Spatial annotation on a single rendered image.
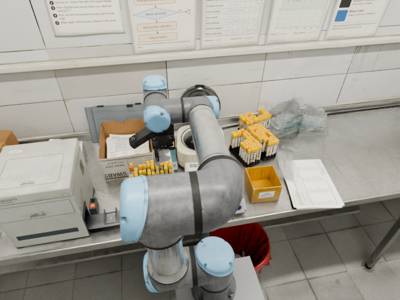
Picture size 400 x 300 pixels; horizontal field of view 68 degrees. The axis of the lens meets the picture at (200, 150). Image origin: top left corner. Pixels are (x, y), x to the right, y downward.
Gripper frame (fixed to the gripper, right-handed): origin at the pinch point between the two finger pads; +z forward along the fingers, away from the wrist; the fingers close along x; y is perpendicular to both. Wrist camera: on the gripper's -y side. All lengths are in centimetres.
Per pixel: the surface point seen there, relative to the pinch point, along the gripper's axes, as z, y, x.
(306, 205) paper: 25, 63, -13
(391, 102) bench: 24, 155, 54
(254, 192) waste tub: 18.7, 39.7, -6.7
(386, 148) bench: 26, 124, 16
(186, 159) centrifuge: 18.6, 14.4, 19.1
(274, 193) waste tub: 21, 49, -7
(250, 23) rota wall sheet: -31, 51, 53
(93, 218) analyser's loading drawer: 22.6, -28.2, -4.6
